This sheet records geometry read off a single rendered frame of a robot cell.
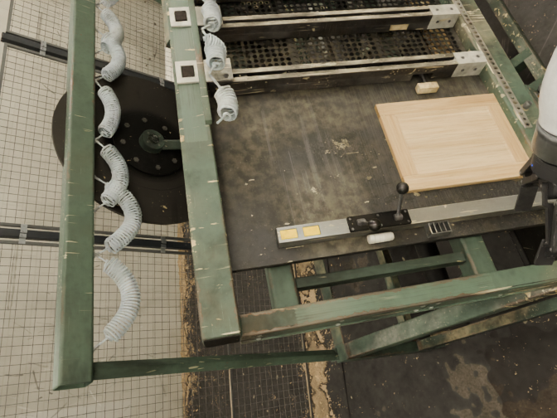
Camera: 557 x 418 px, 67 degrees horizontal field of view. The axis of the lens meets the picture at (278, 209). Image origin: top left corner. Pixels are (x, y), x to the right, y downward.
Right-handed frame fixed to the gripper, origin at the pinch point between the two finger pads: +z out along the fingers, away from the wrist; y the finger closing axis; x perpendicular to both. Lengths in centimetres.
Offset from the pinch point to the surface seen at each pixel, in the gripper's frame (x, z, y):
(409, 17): 12, 9, 122
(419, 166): 14, 31, 56
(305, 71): 52, 7, 85
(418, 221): 17.0, 33.5, 32.6
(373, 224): 30.5, 19.5, 20.5
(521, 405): -40, 183, 29
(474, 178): -4, 37, 54
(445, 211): 8, 35, 38
